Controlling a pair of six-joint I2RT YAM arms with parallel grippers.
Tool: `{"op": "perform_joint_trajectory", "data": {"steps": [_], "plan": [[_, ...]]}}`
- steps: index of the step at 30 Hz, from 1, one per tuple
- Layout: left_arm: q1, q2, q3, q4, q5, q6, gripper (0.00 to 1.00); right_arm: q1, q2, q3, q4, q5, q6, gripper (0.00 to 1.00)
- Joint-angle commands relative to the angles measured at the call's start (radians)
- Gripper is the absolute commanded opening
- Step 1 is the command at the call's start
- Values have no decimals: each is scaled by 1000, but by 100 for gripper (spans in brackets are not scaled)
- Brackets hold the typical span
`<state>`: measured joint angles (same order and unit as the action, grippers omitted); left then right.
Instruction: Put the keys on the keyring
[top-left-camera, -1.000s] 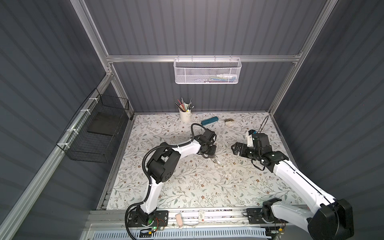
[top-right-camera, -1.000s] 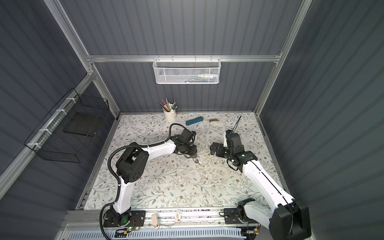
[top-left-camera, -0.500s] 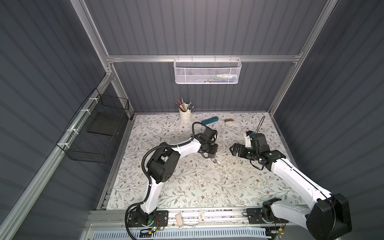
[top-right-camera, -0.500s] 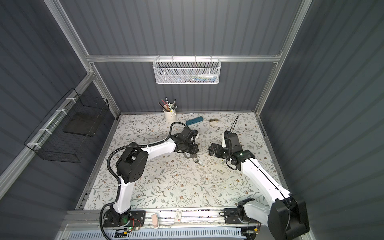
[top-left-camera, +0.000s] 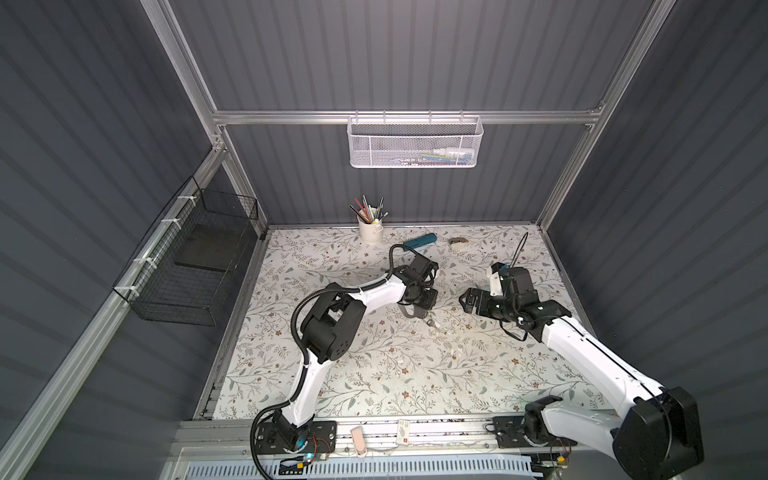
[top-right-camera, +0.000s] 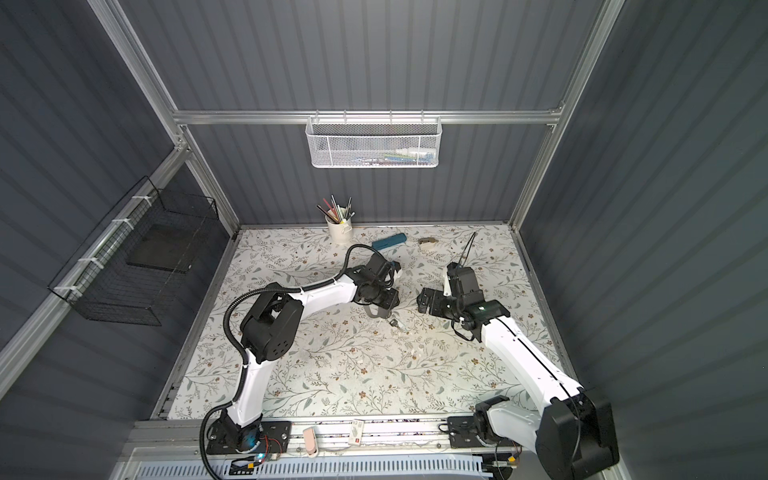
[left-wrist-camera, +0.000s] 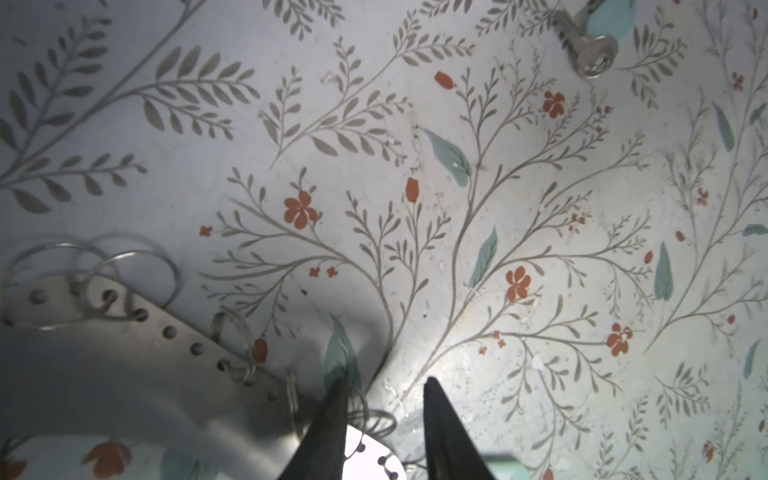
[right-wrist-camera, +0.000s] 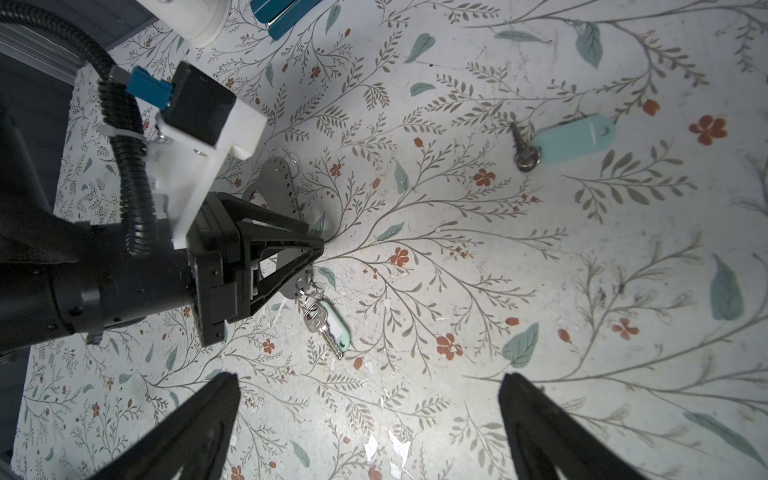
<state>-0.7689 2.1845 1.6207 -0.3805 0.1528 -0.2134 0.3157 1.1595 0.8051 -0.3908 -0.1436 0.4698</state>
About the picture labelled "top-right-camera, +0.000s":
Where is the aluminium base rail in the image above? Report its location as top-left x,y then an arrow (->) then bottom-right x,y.
118,413 -> 455,463

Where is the white wire mesh basket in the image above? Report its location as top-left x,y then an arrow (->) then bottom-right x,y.
305,119 -> 443,169

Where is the silver metal carabiner key holder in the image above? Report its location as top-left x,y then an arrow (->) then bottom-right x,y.
364,304 -> 392,319

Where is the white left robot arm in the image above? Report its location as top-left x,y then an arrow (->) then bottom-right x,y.
199,244 -> 402,455

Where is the teal stapler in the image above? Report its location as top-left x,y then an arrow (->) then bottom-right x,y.
371,233 -> 407,251

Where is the black corrugated cable conduit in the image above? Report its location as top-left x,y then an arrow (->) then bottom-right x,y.
199,242 -> 379,480

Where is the black wire wall basket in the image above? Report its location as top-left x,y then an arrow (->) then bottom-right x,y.
48,181 -> 220,326

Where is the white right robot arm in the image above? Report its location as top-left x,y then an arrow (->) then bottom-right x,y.
417,262 -> 620,479

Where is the black right camera cable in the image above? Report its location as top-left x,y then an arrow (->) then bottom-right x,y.
455,231 -> 478,266

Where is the white metal pen cup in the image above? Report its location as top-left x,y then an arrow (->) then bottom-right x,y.
326,220 -> 354,245

